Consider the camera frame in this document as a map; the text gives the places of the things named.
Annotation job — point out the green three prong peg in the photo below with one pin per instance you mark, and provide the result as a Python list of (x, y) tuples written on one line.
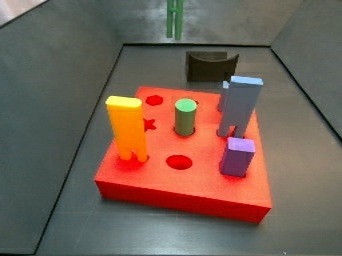
[(173, 19)]

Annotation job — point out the yellow two prong peg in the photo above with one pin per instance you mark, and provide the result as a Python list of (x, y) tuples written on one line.
[(125, 117)]

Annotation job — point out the red peg board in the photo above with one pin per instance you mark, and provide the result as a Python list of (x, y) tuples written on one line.
[(179, 178)]

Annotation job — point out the blue two prong peg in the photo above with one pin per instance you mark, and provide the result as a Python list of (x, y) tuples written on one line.
[(236, 104)]

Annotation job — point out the green cylinder peg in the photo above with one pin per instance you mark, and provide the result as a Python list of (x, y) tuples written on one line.
[(184, 116)]

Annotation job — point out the purple rectangular peg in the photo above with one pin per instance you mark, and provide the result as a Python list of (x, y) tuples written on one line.
[(236, 156)]

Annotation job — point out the black curved block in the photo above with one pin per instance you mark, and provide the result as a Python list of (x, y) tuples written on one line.
[(209, 66)]

